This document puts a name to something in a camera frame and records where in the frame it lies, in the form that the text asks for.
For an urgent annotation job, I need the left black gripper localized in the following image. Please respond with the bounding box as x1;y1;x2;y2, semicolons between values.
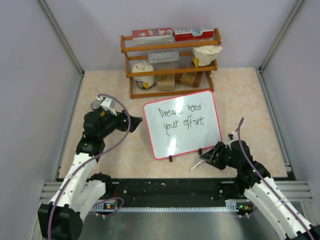
98;107;142;139

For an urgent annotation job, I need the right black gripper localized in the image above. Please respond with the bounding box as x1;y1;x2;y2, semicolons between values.
200;141;241;170

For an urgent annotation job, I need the pink framed whiteboard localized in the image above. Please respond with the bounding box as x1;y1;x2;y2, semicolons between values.
143;90;222;160

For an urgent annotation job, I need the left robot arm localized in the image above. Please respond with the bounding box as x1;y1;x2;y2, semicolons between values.
37;110;143;240

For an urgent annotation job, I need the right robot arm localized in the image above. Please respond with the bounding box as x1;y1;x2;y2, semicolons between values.
200;140;320;240

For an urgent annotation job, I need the black yellow can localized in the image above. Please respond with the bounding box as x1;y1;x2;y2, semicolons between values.
90;100;105;117

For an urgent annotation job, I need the white paper bag left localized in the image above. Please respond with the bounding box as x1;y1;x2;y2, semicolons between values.
131;60;156;90

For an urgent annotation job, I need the white paper bag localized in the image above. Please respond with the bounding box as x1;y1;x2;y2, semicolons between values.
131;60;156;90
191;45;223;68

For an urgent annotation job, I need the wooden three tier shelf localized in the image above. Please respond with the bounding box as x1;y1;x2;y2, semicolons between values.
120;27;222;99

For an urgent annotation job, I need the brown cleaning pad pack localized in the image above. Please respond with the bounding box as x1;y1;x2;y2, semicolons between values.
179;71;203;88

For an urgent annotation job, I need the silver foil box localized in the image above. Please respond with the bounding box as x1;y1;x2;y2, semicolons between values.
148;51;180;64

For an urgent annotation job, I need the red toothpaste box left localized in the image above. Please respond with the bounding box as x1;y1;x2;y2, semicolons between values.
132;27;173;39

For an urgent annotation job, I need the white paper bag right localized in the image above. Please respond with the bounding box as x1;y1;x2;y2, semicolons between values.
191;45;223;68

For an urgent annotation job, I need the red white box right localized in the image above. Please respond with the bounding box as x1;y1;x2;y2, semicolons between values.
174;27;215;42

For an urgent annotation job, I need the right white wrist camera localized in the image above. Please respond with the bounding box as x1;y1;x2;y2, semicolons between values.
228;131;239;145

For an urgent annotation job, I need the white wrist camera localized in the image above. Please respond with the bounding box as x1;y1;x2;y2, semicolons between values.
97;96;117;116
228;131;239;145

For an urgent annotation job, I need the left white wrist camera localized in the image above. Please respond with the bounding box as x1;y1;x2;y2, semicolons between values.
97;96;117;116

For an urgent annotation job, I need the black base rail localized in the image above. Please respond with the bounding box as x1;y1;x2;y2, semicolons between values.
100;178;246;208

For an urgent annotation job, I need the grey slotted cable duct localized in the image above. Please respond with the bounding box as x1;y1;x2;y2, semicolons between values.
90;199;255;214

